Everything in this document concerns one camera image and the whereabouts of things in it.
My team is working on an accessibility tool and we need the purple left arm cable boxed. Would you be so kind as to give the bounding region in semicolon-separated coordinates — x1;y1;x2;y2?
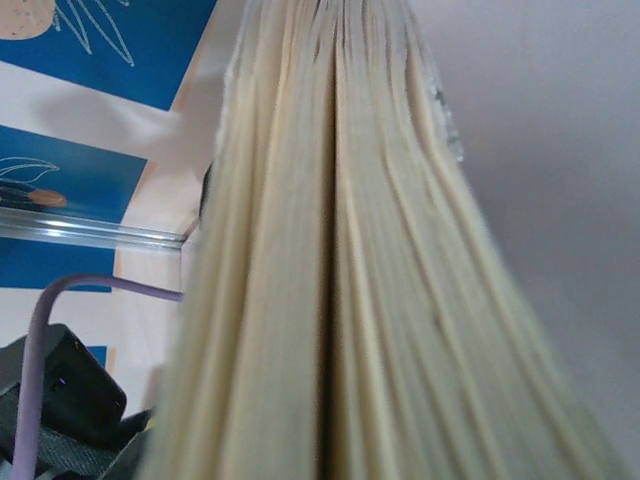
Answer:
10;273;185;480

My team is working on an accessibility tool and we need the aluminium frame post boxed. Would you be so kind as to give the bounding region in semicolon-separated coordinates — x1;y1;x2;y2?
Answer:
0;206;187;251

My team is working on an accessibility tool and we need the black backpack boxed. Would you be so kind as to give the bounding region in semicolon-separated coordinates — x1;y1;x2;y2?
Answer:
0;407;156;480

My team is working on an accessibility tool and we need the dark blue book yellow label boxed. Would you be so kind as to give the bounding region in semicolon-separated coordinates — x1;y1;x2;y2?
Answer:
142;0;634;480

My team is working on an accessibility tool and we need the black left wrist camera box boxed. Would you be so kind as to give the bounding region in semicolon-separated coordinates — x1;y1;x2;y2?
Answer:
0;323;128;454

